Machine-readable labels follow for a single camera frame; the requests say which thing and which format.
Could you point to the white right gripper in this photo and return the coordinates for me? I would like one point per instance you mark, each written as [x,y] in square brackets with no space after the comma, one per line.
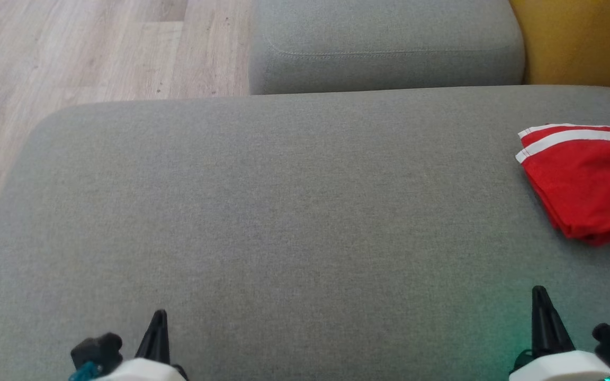
[570,369]

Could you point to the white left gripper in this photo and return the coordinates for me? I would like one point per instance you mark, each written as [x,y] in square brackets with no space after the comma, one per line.
[143,371]

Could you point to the red shorts white hem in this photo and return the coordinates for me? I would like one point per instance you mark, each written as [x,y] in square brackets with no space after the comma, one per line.
[585,180]

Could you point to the wide grey sofa seat cushion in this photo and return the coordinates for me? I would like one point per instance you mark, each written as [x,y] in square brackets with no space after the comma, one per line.
[284,211]

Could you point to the wide yellow sofa backrest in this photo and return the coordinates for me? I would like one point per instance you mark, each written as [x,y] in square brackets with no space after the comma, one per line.
[585,42]

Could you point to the narrow grey sofa seat cushion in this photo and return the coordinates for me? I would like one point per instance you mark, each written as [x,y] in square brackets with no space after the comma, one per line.
[389,32]

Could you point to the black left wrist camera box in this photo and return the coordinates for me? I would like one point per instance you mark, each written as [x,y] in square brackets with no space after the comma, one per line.
[96,349]

